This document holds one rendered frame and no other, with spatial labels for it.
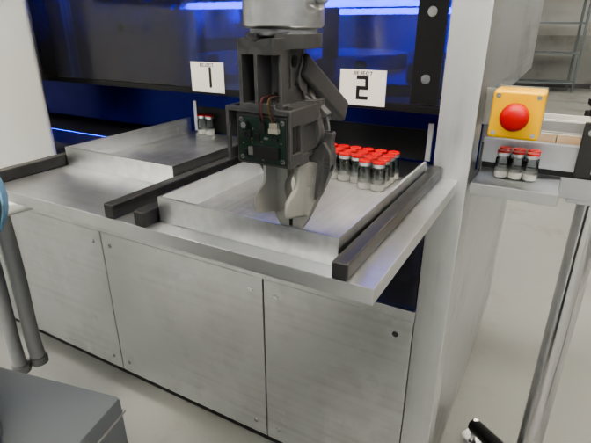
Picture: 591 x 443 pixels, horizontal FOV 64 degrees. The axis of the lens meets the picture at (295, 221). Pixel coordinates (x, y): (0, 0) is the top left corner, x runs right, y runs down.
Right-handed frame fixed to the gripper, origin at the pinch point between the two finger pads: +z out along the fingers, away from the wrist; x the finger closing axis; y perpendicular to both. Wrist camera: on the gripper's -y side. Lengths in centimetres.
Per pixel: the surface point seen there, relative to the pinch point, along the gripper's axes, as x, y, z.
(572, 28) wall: 14, -984, -4
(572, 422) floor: 45, -92, 92
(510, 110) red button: 17.5, -32.7, -8.9
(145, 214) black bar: -20.2, 3.4, 1.9
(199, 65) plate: -43, -36, -12
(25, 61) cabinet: -85, -26, -12
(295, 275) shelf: 2.1, 3.9, 4.5
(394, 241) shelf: 9.3, -8.0, 3.7
